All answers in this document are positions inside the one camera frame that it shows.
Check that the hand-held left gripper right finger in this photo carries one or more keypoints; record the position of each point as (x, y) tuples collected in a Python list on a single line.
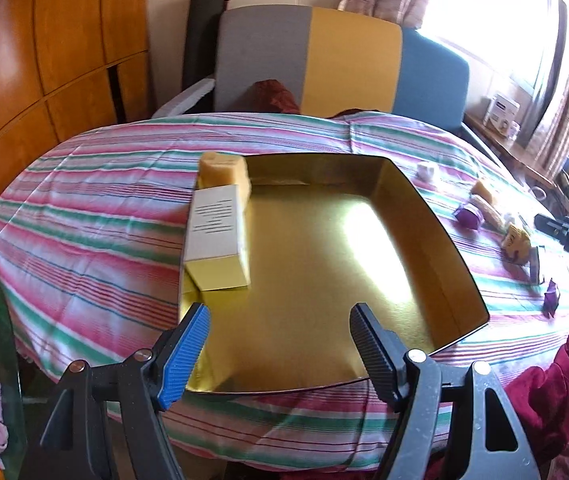
[(368, 347)]

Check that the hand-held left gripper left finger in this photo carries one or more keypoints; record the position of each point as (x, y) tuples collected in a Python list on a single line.
[(184, 360)]

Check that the maroon box with gold interior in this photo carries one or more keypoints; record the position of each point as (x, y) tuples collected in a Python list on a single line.
[(324, 270)]

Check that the yellow sponge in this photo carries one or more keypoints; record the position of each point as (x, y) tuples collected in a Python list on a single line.
[(224, 172), (484, 191)]

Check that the person's right forearm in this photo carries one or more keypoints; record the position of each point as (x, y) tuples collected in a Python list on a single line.
[(554, 400)]

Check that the purple wrapper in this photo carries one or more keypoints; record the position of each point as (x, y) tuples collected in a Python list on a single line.
[(550, 299)]

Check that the beige cloth roll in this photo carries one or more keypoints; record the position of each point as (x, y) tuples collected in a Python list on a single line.
[(489, 209)]

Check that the purple small container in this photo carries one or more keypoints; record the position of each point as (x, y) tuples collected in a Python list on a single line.
[(467, 217)]

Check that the wooden side table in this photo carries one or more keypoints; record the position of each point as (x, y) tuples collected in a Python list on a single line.
[(497, 147)]

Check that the white and gold carton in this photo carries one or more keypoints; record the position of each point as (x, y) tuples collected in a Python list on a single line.
[(214, 230)]

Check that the white printed box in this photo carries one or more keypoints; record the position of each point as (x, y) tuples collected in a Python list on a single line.
[(500, 111)]

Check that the white knotted plastic bag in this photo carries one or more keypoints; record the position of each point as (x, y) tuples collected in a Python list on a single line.
[(427, 171)]

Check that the striped cloth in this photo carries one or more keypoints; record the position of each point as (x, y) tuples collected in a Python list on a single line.
[(89, 220)]

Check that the window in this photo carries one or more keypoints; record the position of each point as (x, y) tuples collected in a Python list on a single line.
[(494, 20)]

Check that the dark red cloth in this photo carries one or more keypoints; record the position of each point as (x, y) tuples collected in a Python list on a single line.
[(274, 97)]

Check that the grey yellow blue chair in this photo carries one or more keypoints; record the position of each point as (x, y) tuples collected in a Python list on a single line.
[(354, 60)]

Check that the wooden wardrobe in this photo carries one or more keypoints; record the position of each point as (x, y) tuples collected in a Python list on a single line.
[(39, 60)]

